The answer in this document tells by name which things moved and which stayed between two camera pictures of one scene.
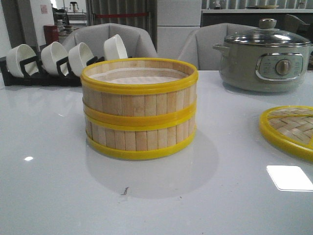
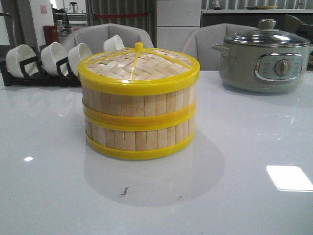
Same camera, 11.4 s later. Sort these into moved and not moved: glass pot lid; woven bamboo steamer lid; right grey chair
Moved: woven bamboo steamer lid
Not moved: right grey chair; glass pot lid
